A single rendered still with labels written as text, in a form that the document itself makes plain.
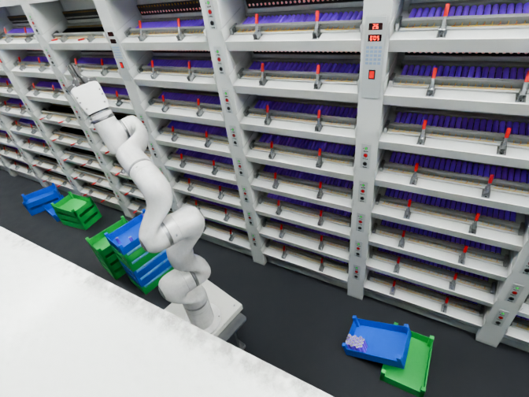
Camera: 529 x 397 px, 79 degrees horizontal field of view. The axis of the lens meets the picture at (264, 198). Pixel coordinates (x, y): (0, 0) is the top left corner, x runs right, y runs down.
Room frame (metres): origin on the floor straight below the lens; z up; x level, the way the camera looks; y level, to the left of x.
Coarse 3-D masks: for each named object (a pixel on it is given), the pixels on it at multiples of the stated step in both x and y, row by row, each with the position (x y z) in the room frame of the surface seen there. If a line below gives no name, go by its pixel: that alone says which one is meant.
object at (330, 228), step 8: (264, 192) 1.68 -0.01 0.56; (256, 200) 1.60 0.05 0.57; (256, 208) 1.58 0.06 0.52; (264, 208) 1.56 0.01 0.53; (272, 208) 1.55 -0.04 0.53; (288, 208) 1.51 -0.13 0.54; (272, 216) 1.51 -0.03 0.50; (280, 216) 1.47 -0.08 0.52; (288, 216) 1.46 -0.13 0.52; (296, 216) 1.44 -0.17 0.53; (304, 216) 1.43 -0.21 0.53; (304, 224) 1.39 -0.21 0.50; (312, 224) 1.36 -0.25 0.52; (328, 224) 1.33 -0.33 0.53; (336, 224) 1.32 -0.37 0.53; (328, 232) 1.31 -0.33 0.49; (336, 232) 1.28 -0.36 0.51; (344, 232) 1.26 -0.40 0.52
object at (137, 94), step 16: (96, 0) 2.01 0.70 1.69; (112, 0) 2.00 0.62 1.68; (128, 0) 2.09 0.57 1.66; (112, 16) 1.98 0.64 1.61; (128, 16) 2.06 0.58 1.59; (128, 64) 1.97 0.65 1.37; (144, 96) 2.00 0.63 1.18; (144, 112) 1.97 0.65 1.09; (160, 160) 1.98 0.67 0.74; (176, 192) 1.99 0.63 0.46; (176, 208) 1.99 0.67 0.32
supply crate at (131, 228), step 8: (128, 224) 1.72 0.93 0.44; (136, 224) 1.75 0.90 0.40; (112, 232) 1.64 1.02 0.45; (120, 232) 1.67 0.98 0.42; (128, 232) 1.68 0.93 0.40; (136, 232) 1.66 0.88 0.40; (112, 240) 1.61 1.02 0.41; (120, 240) 1.61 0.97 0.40; (128, 240) 1.60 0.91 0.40; (136, 240) 1.54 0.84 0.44; (120, 248) 1.47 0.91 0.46; (128, 248) 1.50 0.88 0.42
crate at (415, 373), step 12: (396, 324) 0.94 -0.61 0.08; (420, 336) 0.88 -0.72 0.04; (432, 336) 0.85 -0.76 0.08; (420, 348) 0.83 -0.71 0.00; (408, 360) 0.78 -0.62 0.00; (420, 360) 0.77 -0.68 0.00; (384, 372) 0.71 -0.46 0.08; (396, 372) 0.73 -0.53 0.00; (408, 372) 0.72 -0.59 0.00; (420, 372) 0.72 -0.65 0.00; (396, 384) 0.67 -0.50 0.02; (408, 384) 0.67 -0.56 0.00; (420, 384) 0.66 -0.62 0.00; (420, 396) 0.60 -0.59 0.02
